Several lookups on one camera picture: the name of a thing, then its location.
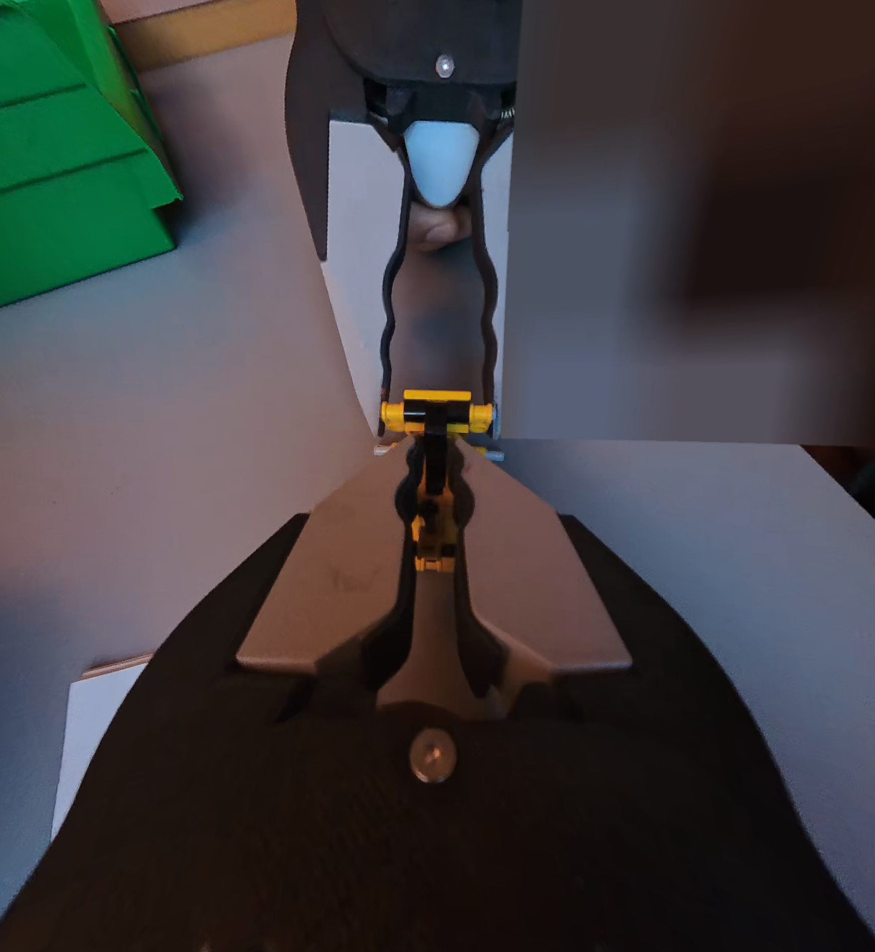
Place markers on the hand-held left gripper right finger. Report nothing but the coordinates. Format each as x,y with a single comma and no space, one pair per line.
534,595

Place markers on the green box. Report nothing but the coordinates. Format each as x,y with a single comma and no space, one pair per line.
36,149

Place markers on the yellow lego model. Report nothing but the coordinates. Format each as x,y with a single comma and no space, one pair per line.
437,398

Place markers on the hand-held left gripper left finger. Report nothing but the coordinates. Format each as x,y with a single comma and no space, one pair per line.
333,595

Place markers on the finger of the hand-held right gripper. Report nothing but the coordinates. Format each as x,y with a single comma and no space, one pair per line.
504,223
356,260

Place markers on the person's right hand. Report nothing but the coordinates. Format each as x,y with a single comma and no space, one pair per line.
437,229

